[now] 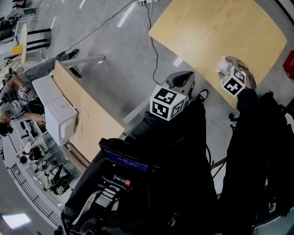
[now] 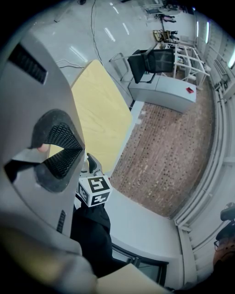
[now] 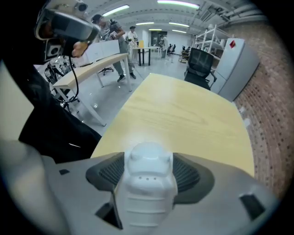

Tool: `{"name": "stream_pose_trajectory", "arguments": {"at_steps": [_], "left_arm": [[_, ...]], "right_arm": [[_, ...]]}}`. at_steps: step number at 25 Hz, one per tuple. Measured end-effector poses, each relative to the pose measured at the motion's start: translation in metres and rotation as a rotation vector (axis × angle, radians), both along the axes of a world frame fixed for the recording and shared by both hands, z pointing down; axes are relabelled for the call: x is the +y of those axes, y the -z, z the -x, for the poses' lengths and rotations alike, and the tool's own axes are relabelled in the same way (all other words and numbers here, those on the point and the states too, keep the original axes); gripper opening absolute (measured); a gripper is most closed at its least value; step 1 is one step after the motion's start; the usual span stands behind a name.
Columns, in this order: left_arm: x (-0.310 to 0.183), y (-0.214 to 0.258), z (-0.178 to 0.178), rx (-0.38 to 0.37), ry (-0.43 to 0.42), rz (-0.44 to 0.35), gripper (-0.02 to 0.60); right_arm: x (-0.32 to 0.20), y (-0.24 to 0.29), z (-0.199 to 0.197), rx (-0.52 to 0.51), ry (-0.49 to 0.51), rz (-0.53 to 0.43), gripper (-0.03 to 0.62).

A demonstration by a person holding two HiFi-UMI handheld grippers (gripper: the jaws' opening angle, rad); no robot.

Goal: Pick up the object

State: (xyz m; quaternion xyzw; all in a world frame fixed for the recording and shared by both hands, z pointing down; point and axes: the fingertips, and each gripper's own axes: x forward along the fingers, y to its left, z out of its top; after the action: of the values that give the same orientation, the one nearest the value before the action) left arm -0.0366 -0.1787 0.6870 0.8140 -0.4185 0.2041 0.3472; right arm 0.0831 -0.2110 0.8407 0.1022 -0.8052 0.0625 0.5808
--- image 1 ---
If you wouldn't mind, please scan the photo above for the white microwave oven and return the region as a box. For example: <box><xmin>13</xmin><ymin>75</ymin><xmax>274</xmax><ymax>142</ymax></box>
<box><xmin>32</xmin><ymin>75</ymin><xmax>79</xmax><ymax>146</ymax></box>

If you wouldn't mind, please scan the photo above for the yellow bin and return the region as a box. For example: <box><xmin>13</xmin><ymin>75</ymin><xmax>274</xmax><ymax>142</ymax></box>
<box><xmin>11</xmin><ymin>44</ymin><xmax>23</xmax><ymax>56</ymax></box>

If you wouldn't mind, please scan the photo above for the chest-mounted monitor screen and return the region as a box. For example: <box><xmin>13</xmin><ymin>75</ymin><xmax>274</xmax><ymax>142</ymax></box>
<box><xmin>98</xmin><ymin>137</ymin><xmax>149</xmax><ymax>173</ymax></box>

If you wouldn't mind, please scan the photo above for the person's left forearm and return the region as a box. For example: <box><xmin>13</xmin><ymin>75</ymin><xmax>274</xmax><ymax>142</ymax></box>
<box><xmin>124</xmin><ymin>110</ymin><xmax>191</xmax><ymax>152</ymax></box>

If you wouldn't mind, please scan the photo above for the red box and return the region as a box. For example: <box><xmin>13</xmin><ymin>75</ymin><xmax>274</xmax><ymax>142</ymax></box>
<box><xmin>283</xmin><ymin>50</ymin><xmax>294</xmax><ymax>81</ymax></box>

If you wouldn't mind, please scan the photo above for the person's right forearm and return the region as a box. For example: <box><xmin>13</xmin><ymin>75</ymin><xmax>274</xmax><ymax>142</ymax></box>
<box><xmin>224</xmin><ymin>88</ymin><xmax>289</xmax><ymax>207</ymax></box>

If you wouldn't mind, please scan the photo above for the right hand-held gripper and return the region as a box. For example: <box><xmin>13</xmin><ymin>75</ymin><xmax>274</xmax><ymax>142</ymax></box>
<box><xmin>218</xmin><ymin>66</ymin><xmax>247</xmax><ymax>98</ymax></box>

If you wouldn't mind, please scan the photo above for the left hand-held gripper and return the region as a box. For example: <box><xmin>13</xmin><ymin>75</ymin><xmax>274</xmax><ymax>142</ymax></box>
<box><xmin>150</xmin><ymin>71</ymin><xmax>196</xmax><ymax>122</ymax></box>

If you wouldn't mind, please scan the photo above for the white microwave cable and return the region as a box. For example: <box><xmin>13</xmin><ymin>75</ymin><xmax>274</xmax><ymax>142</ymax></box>
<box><xmin>73</xmin><ymin>105</ymin><xmax>90</xmax><ymax>134</ymax></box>

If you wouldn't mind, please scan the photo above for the round white table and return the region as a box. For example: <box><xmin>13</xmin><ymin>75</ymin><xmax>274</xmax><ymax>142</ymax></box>
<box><xmin>20</xmin><ymin>22</ymin><xmax>28</xmax><ymax>65</ymax></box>

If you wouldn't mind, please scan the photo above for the square wooden table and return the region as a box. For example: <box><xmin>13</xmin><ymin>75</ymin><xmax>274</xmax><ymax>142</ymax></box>
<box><xmin>148</xmin><ymin>0</ymin><xmax>288</xmax><ymax>109</ymax></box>

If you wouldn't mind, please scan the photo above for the person's black jacket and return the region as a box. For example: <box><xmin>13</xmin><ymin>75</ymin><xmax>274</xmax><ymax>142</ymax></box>
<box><xmin>54</xmin><ymin>91</ymin><xmax>221</xmax><ymax>235</ymax></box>

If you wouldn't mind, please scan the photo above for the long black floor cable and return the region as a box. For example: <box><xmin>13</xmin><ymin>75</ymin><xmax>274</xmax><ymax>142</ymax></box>
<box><xmin>23</xmin><ymin>0</ymin><xmax>136</xmax><ymax>76</ymax></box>

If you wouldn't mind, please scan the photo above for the long wooden table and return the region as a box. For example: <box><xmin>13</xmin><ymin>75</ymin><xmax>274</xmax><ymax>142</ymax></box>
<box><xmin>52</xmin><ymin>60</ymin><xmax>126</xmax><ymax>162</ymax></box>

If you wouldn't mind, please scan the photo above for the short black floor cable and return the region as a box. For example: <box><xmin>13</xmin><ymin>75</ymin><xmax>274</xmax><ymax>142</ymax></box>
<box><xmin>144</xmin><ymin>1</ymin><xmax>163</xmax><ymax>85</ymax></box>

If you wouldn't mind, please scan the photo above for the person's right hand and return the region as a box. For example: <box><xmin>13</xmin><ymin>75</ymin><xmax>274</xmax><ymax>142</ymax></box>
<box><xmin>226</xmin><ymin>56</ymin><xmax>257</xmax><ymax>90</ymax></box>

